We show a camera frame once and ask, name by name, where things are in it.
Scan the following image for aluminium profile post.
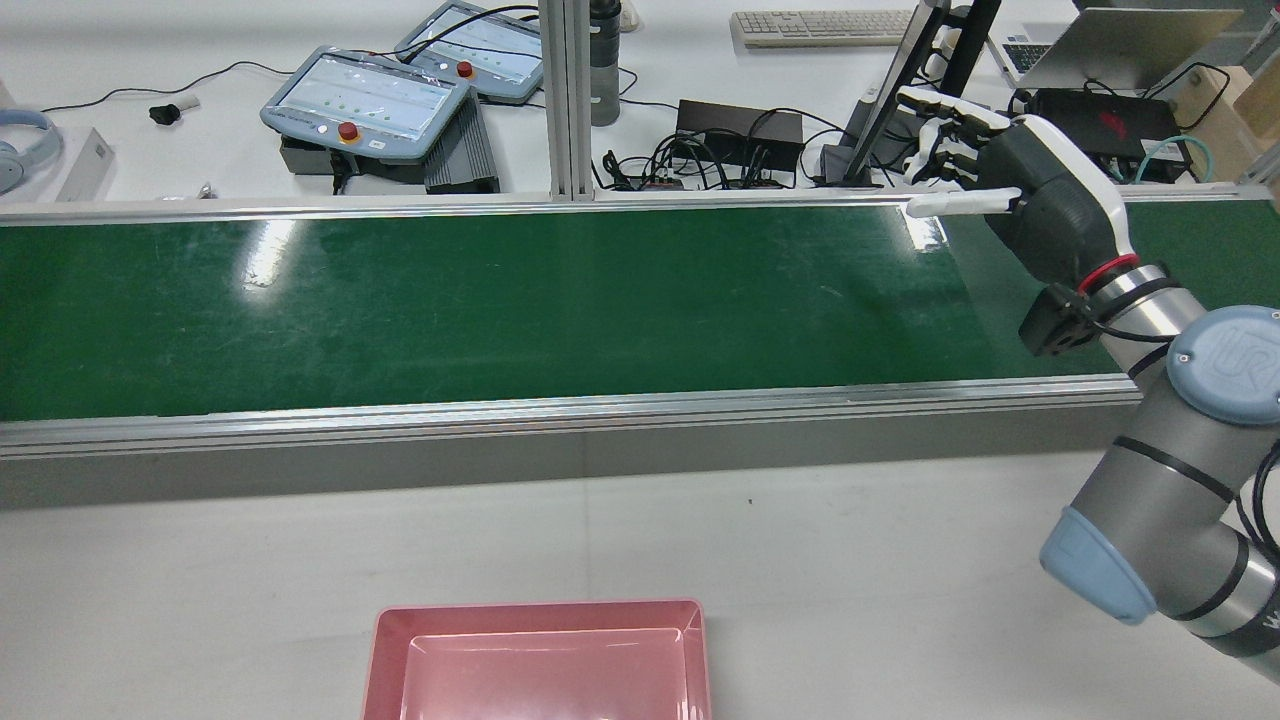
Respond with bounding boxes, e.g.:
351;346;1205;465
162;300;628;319
538;0;598;203

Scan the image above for thin black cable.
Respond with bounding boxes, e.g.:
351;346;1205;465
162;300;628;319
40;60;301;113

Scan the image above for white rectangular box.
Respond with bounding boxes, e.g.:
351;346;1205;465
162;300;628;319
55;128;116;201

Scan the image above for brown cardboard box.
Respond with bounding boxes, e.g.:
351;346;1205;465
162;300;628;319
1170;65;1280;181

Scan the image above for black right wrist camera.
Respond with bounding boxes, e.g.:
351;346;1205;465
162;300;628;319
1018;283;1096;358

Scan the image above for light blue headphones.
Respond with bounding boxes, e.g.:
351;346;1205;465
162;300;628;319
0;108;63;196

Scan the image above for dark grey control box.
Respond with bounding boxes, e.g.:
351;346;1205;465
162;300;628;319
278;135;431;186

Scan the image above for grey teach pendant red button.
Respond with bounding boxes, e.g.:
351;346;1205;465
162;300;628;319
260;45;473;164
395;0;546;106

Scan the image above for white computer keyboard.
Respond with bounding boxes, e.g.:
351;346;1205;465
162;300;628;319
730;8;916;49

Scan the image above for grey metal bottle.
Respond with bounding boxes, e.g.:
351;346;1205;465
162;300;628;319
588;0;623;127

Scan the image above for right robot hand grey white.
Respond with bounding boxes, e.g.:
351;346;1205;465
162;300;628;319
895;85;1141;291

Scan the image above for silver laptop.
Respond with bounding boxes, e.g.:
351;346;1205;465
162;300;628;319
985;8;1246;93

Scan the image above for teal cable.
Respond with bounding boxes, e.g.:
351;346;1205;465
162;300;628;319
1135;135;1216;186

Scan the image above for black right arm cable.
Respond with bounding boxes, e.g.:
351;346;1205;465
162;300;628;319
1080;295;1280;561

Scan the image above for pink plastic box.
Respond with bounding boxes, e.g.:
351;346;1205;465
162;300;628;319
362;598;713;720

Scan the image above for black dock box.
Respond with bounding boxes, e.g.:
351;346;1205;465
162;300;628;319
676;98;806;171

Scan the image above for grey finned metal box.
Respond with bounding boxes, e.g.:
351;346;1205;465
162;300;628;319
423;92;501;194

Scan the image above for green conveyor belt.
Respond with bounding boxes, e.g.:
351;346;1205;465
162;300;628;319
0;195;1280;506

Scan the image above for tangle of black cables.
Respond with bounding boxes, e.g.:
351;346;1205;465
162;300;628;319
595;120;851;191

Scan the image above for black box red logo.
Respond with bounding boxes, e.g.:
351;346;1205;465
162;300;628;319
1030;88;1181;161

